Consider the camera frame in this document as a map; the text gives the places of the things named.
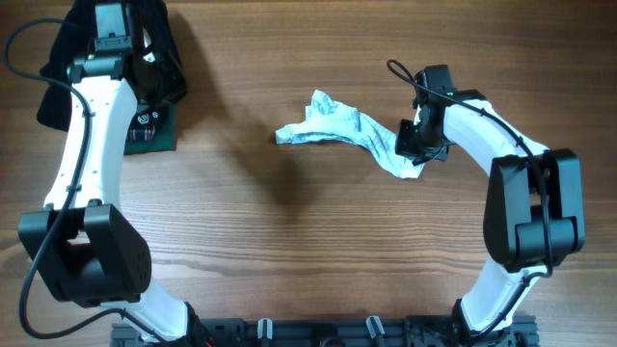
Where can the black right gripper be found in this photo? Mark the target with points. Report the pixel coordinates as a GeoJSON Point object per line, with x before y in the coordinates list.
{"type": "Point", "coordinates": [404, 146]}

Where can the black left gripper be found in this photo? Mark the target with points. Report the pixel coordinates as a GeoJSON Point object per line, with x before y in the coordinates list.
{"type": "Point", "coordinates": [167, 61]}

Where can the light blue striped cloth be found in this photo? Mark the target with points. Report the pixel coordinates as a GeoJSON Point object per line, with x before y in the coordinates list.
{"type": "Point", "coordinates": [328, 120]}

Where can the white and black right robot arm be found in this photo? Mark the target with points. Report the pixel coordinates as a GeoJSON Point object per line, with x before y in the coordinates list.
{"type": "Point", "coordinates": [534, 215]}

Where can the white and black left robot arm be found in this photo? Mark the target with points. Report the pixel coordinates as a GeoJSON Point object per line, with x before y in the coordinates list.
{"type": "Point", "coordinates": [80, 244]}

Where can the black knitted garment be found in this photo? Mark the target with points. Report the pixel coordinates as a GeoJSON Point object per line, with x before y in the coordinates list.
{"type": "Point", "coordinates": [95, 38]}

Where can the striped folded garment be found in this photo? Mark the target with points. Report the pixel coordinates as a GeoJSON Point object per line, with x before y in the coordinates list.
{"type": "Point", "coordinates": [141, 134]}

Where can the dark green folded garment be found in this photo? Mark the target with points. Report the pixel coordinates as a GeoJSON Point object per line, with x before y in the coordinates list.
{"type": "Point", "coordinates": [161, 140]}

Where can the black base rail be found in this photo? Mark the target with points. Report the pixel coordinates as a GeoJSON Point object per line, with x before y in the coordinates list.
{"type": "Point", "coordinates": [427, 330]}

